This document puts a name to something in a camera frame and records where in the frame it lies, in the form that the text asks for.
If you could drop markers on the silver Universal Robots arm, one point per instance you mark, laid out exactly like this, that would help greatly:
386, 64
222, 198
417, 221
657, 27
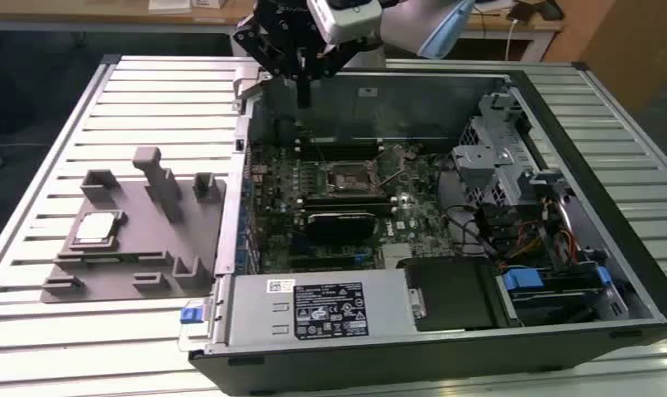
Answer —
405, 25

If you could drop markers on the silver metal drive cage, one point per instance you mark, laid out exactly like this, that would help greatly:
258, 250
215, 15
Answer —
490, 165

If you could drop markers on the white paper box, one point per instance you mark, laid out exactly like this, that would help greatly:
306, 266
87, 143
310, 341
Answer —
169, 4

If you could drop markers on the grey parts rack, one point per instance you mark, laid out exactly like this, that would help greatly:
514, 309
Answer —
141, 248

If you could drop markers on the blue plastic clip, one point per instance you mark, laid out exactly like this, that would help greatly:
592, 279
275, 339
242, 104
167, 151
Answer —
604, 278

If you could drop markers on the black RAM stick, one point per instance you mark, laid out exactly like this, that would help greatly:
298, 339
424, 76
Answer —
347, 204

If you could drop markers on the CPU socket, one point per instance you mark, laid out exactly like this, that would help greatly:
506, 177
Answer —
349, 178

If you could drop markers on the grey power supply unit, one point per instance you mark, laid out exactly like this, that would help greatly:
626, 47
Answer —
255, 310

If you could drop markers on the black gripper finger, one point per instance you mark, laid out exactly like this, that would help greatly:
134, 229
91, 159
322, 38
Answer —
262, 49
333, 58

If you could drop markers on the blue case latch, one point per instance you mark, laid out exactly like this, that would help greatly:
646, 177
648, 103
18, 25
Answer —
191, 315

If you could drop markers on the green motherboard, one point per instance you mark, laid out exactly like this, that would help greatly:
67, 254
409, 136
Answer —
421, 231

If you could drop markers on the black graphics card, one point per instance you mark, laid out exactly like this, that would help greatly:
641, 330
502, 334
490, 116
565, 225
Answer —
338, 226

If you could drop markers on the black device on desk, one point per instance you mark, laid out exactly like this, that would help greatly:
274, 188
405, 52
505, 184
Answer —
537, 8

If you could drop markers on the silver CPU chip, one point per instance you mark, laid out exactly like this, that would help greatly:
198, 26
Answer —
97, 227

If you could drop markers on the thin metal locking lever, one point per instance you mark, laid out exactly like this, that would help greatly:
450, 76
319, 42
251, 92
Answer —
393, 178

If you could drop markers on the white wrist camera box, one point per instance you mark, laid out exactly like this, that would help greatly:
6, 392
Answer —
347, 18

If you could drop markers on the blue disk carrier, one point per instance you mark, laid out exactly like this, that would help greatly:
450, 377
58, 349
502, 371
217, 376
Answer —
524, 279

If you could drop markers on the black open PC case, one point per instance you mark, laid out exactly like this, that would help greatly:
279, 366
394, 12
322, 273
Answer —
421, 364

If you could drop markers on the wooden desk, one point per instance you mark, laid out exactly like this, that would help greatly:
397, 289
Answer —
201, 14

